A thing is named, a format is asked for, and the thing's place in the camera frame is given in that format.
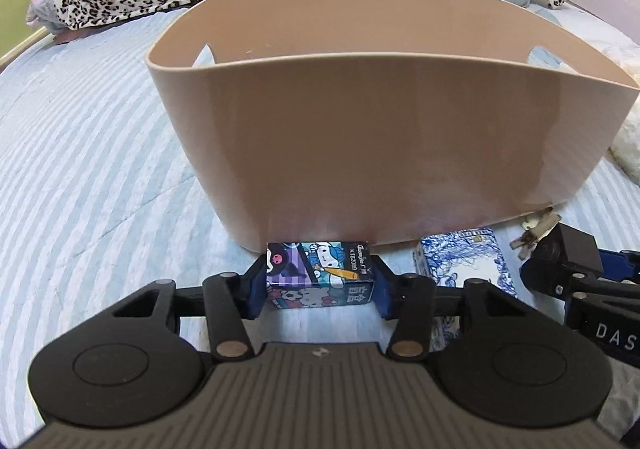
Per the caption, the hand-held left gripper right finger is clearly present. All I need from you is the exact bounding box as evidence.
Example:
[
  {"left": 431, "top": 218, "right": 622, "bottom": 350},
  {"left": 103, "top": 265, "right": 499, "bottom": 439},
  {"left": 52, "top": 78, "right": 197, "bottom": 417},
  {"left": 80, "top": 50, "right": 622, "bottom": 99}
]
[{"left": 372, "top": 254, "right": 532, "bottom": 361}]

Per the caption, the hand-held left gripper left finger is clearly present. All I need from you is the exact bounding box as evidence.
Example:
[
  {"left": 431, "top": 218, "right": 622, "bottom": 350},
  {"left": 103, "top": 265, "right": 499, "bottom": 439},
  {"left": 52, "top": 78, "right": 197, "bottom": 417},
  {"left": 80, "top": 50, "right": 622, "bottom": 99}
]
[{"left": 107, "top": 256, "right": 269, "bottom": 361}]

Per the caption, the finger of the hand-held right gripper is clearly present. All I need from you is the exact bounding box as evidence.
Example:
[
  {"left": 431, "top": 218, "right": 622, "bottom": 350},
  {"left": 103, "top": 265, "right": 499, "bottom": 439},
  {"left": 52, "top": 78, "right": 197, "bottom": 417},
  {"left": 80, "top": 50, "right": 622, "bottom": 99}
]
[{"left": 519, "top": 223, "right": 640, "bottom": 302}]

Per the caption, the cartoon printed small box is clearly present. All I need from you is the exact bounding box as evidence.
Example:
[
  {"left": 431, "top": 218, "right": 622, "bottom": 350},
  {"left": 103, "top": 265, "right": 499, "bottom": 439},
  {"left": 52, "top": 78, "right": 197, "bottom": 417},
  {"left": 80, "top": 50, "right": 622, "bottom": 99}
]
[{"left": 266, "top": 240, "right": 376, "bottom": 310}]

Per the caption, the beige plastic basket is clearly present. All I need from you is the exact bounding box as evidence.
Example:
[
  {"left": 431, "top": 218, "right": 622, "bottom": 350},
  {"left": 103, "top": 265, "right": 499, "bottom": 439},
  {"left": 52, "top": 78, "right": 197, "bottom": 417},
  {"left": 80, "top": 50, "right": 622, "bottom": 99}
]
[{"left": 146, "top": 0, "right": 640, "bottom": 252}]

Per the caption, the small wooden clip bundle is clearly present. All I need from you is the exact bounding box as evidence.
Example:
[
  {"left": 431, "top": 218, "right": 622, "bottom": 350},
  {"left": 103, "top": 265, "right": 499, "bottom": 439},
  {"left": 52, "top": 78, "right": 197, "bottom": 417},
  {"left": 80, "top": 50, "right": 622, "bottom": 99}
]
[{"left": 509, "top": 210, "right": 562, "bottom": 260}]

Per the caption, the blue white patterned box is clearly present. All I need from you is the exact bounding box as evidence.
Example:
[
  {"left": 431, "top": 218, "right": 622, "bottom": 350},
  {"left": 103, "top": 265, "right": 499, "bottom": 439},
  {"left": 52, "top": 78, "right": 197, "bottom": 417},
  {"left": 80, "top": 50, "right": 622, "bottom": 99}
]
[{"left": 413, "top": 226, "right": 519, "bottom": 355}]

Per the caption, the pink floral cloth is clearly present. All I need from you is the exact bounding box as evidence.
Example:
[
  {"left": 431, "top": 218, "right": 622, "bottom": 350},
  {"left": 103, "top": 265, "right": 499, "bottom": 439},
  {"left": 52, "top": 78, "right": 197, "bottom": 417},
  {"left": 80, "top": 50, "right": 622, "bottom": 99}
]
[{"left": 26, "top": 0, "right": 71, "bottom": 44}]

